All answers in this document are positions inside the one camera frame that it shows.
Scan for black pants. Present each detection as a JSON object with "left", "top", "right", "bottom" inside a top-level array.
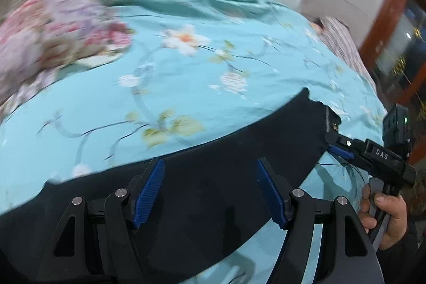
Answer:
[{"left": 1, "top": 89, "right": 341, "bottom": 283}]

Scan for right hand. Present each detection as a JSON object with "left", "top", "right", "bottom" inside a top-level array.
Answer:
[{"left": 358, "top": 184, "right": 407, "bottom": 251}]

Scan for striped cloth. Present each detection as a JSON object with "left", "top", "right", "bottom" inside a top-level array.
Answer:
[{"left": 310, "top": 17, "right": 377, "bottom": 94}]

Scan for light blue floral bedsheet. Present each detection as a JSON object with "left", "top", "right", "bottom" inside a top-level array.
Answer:
[{"left": 0, "top": 0, "right": 388, "bottom": 284}]

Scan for pink purple floral pillow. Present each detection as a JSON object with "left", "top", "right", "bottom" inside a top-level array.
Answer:
[{"left": 1, "top": 0, "right": 132, "bottom": 119}]

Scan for brown wooden door frame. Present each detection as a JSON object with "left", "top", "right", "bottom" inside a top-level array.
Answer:
[{"left": 360, "top": 0, "right": 425, "bottom": 165}]

